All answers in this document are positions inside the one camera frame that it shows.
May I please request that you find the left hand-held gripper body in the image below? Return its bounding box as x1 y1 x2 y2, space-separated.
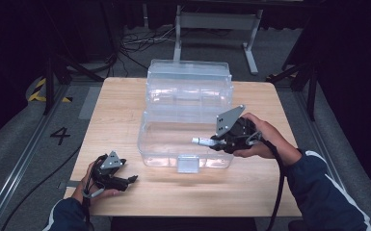
91 150 129 191

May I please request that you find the black metal stand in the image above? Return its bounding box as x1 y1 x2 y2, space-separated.
266 61 319 121
42 52 105 116

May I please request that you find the black floor cable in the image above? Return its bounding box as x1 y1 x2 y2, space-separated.
0 145 83 231

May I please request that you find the bundle of floor cables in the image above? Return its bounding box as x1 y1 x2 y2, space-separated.
119 27 177 53

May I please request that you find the small white tube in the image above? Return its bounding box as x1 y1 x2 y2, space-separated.
191 137 218 147

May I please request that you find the person's left hand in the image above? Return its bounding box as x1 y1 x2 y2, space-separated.
71 160 122 204

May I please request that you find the grey metal desk frame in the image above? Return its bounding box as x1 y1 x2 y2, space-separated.
172 4 264 76

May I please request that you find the person's right hand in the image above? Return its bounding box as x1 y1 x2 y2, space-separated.
232 112 303 167

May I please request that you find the metal floor rail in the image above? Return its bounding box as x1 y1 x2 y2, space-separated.
0 85 69 231
293 90 348 193

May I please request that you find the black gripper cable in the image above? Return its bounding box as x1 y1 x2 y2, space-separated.
81 153 109 231
245 130 287 231

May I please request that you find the clear plastic storage box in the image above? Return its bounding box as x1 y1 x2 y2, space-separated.
137 59 234 174

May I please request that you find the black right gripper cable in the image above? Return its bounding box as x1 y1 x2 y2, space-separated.
245 130 287 231

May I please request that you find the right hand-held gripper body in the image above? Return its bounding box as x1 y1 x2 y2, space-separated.
215 104 263 154

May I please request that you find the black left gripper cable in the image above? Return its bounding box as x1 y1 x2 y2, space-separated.
81 153 109 231

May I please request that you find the yellow black hazard tape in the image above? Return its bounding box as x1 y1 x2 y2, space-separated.
28 77 73 104

